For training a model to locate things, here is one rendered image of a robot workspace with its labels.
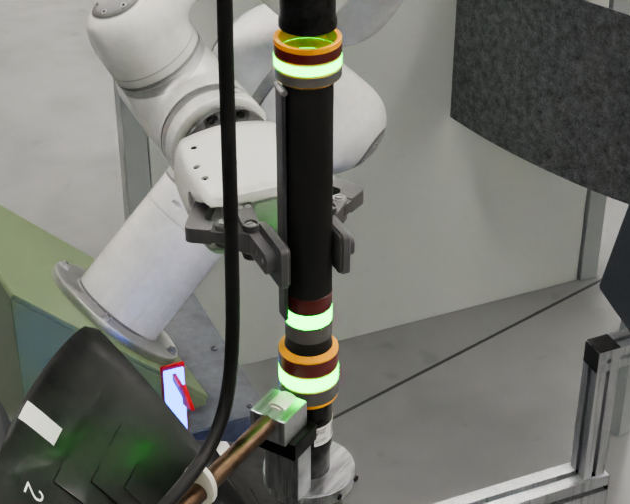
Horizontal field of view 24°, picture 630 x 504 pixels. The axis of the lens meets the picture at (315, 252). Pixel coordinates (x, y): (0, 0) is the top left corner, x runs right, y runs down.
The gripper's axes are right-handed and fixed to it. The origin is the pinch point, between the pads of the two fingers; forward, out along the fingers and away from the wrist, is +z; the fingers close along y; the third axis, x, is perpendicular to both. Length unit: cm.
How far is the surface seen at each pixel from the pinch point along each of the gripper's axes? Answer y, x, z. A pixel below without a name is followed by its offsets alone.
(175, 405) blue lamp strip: 0, -39, -34
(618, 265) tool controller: -57, -40, -40
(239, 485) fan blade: -0.7, -35.8, -17.3
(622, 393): -126, -141, -123
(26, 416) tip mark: 20.1, -9.3, -1.4
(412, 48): -101, -79, -179
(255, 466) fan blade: -3.5, -37.1, -20.6
